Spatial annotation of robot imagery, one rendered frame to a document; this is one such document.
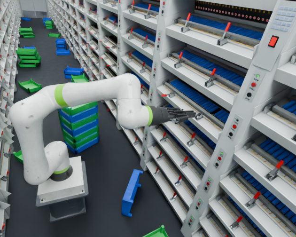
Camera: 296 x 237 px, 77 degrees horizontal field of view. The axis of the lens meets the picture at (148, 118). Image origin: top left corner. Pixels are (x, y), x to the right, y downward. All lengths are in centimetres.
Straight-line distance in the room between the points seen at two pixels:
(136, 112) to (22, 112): 46
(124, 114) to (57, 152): 62
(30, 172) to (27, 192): 76
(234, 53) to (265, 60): 14
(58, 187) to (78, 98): 68
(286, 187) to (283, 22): 58
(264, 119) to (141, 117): 48
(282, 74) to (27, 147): 107
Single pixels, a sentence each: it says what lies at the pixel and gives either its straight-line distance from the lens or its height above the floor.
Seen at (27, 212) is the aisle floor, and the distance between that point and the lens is 181.
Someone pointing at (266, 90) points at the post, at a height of 121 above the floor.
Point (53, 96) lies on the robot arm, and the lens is 98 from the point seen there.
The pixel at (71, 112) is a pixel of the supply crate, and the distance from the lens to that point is 178.
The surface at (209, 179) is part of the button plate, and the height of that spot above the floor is 66.
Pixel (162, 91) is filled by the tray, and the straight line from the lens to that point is 130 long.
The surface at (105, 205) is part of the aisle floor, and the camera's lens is 170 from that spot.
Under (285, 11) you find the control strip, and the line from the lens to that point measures 78.
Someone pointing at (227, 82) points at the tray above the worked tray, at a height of 115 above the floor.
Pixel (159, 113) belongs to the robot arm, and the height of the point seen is 102.
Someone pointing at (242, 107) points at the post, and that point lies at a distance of 86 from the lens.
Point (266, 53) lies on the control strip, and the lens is 79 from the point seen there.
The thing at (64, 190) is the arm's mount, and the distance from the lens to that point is 139.
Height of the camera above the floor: 146
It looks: 34 degrees down
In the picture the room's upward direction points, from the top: 8 degrees clockwise
